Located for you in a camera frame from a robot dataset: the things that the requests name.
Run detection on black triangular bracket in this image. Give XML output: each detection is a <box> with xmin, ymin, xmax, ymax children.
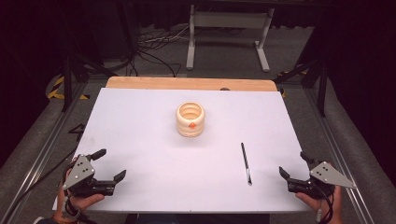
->
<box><xmin>67</xmin><ymin>123</ymin><xmax>87</xmax><ymax>143</ymax></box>

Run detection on white board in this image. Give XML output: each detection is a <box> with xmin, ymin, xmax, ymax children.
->
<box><xmin>51</xmin><ymin>87</ymin><xmax>312</xmax><ymax>215</ymax></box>

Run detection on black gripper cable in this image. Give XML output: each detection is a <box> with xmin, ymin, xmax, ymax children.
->
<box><xmin>0</xmin><ymin>146</ymin><xmax>78</xmax><ymax>223</ymax></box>
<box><xmin>309</xmin><ymin>178</ymin><xmax>334</xmax><ymax>224</ymax></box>

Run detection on black tripod stand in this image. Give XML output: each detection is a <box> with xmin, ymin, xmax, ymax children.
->
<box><xmin>59</xmin><ymin>0</ymin><xmax>119</xmax><ymax>113</ymax></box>
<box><xmin>273</xmin><ymin>46</ymin><xmax>330</xmax><ymax>118</ymax></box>

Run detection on black striped pen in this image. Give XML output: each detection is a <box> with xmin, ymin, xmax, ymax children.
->
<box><xmin>240</xmin><ymin>142</ymin><xmax>253</xmax><ymax>187</ymax></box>

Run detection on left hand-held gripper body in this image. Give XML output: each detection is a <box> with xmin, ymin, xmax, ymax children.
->
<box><xmin>62</xmin><ymin>153</ymin><xmax>117</xmax><ymax>199</ymax></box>

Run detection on bundle of floor cables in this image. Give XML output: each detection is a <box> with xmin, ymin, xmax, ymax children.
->
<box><xmin>128</xmin><ymin>23</ymin><xmax>191</xmax><ymax>78</ymax></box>

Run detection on aluminium rail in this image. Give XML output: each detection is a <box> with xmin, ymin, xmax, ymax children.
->
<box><xmin>0</xmin><ymin>79</ymin><xmax>92</xmax><ymax>224</ymax></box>
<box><xmin>302</xmin><ymin>87</ymin><xmax>376</xmax><ymax>224</ymax></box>

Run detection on wooden table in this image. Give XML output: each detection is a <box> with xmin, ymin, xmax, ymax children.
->
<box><xmin>106</xmin><ymin>76</ymin><xmax>278</xmax><ymax>92</ymax></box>

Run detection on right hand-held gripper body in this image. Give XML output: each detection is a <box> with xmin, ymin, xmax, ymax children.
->
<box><xmin>287</xmin><ymin>161</ymin><xmax>358</xmax><ymax>201</ymax></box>

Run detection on cream ribbed pen holder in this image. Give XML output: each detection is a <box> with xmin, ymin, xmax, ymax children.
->
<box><xmin>175</xmin><ymin>101</ymin><xmax>206</xmax><ymax>138</ymax></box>

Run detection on yellow black floor tape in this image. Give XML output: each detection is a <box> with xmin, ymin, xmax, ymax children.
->
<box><xmin>46</xmin><ymin>76</ymin><xmax>92</xmax><ymax>101</ymax></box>
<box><xmin>277</xmin><ymin>69</ymin><xmax>310</xmax><ymax>99</ymax></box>

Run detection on white metal stand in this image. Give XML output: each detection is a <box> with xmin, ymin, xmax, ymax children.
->
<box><xmin>185</xmin><ymin>4</ymin><xmax>276</xmax><ymax>74</ymax></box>

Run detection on person's left hand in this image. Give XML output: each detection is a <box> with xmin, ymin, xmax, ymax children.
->
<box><xmin>54</xmin><ymin>167</ymin><xmax>106</xmax><ymax>220</ymax></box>

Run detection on person's right hand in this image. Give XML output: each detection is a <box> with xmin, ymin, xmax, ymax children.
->
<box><xmin>295</xmin><ymin>186</ymin><xmax>343</xmax><ymax>219</ymax></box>

